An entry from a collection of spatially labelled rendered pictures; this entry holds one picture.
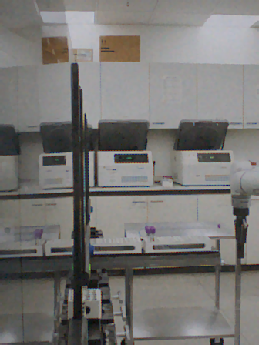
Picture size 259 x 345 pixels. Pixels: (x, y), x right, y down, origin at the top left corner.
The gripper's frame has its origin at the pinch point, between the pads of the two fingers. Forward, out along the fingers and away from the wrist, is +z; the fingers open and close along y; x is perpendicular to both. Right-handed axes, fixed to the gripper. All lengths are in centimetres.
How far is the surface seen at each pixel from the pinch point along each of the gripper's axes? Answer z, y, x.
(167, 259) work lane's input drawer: 1.4, 6.7, -35.4
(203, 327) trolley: 52, -37, -7
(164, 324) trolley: 52, -43, -28
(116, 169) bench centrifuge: -28, -230, -43
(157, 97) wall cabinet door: -103, -258, 2
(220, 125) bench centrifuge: -73, -250, 69
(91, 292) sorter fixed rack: -6, 68, -68
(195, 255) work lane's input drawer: -0.2, 6.7, -23.0
